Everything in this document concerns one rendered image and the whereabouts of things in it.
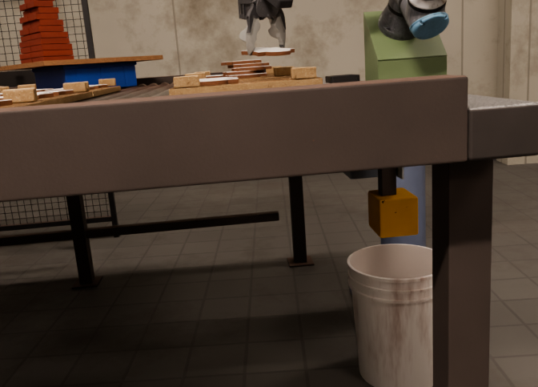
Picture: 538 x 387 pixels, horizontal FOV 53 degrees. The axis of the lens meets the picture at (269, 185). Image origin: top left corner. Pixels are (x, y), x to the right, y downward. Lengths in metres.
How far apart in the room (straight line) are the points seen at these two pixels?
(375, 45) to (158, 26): 3.09
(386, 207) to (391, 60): 0.92
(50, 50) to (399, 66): 1.36
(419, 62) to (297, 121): 1.41
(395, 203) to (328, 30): 3.74
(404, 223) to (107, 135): 0.69
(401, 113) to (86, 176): 0.34
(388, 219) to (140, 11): 3.98
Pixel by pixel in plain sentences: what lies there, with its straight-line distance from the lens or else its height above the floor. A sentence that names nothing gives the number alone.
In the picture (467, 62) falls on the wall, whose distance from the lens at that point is 5.03.
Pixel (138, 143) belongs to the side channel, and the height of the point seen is 0.91.
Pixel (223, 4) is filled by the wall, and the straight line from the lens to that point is 4.77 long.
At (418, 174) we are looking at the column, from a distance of 2.05.
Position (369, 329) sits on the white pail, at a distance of 1.68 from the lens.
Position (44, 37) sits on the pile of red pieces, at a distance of 2.39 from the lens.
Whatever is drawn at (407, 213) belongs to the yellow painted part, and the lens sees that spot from 1.11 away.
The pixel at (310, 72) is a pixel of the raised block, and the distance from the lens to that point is 1.27.
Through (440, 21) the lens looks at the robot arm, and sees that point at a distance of 1.81.
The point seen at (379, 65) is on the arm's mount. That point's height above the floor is 0.94.
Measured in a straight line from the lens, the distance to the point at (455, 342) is 0.82.
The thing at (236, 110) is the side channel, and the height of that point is 0.93.
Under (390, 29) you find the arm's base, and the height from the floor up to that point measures 1.06.
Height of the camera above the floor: 0.98
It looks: 13 degrees down
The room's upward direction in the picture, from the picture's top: 4 degrees counter-clockwise
